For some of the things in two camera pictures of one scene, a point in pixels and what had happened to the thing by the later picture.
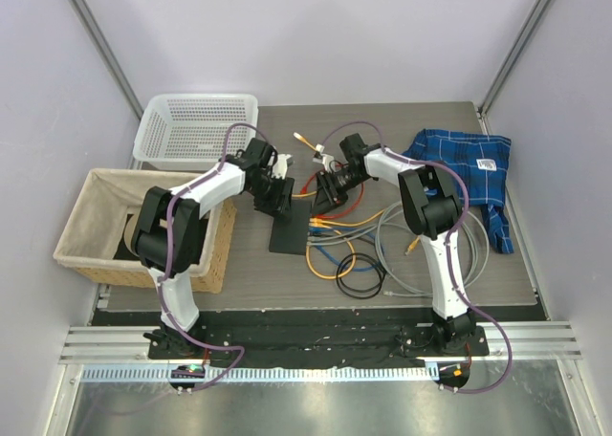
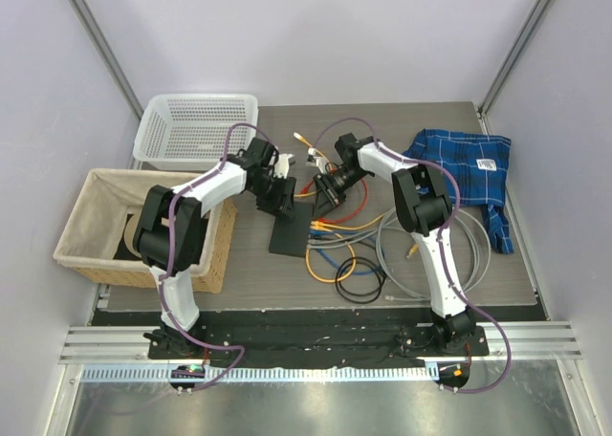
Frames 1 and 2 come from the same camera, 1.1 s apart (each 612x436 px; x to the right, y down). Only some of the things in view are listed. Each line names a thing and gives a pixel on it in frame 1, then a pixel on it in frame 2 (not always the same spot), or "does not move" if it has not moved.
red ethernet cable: [304, 189] → [357, 210]
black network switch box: [290, 231] does not move
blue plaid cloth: [482, 161] does not move
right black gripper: [327, 196] does not move
